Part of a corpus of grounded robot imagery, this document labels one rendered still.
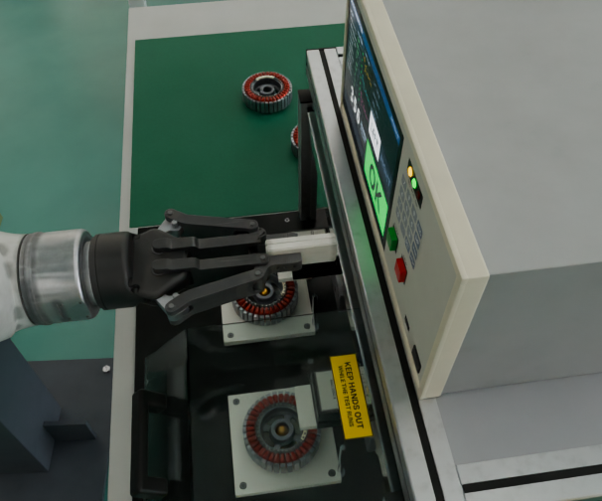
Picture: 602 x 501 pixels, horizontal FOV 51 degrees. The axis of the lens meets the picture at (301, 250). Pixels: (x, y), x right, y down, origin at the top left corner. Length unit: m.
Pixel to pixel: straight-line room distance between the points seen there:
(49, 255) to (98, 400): 1.32
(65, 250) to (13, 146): 2.08
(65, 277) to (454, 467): 0.39
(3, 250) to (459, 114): 0.43
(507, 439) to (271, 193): 0.78
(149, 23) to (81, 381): 1.01
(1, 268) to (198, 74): 1.03
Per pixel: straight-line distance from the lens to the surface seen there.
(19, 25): 3.35
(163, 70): 1.60
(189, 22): 1.75
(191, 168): 1.34
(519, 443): 0.64
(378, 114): 0.67
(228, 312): 1.07
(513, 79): 0.64
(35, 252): 0.63
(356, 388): 0.69
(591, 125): 0.61
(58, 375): 1.99
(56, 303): 0.62
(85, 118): 2.71
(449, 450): 0.62
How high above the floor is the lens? 1.69
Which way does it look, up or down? 53 degrees down
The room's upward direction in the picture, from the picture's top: straight up
